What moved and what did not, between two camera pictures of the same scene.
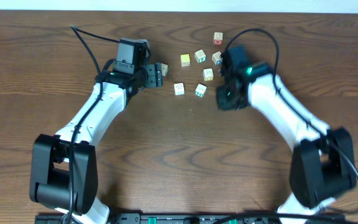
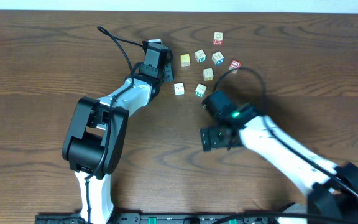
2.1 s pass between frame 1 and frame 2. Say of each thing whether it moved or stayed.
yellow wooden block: stayed
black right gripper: moved
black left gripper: moved
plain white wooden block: stayed
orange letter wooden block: stayed
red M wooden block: stayed
